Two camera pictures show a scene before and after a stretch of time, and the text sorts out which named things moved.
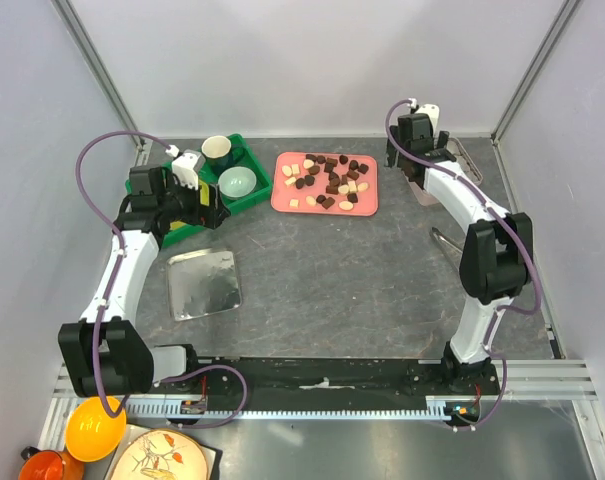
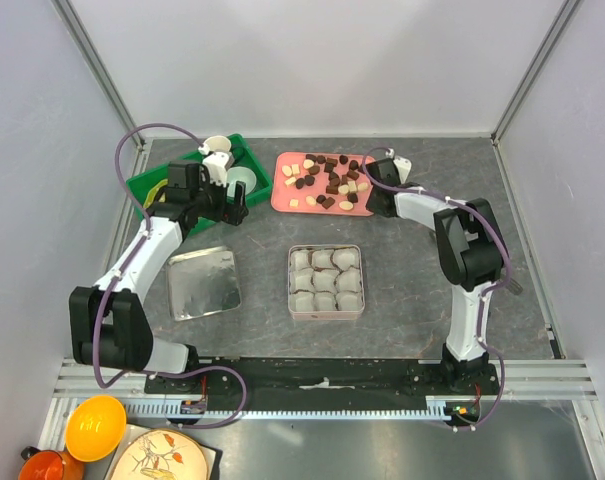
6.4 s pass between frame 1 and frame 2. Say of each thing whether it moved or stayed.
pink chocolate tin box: moved
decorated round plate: stayed
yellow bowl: stayed
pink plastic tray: stayed
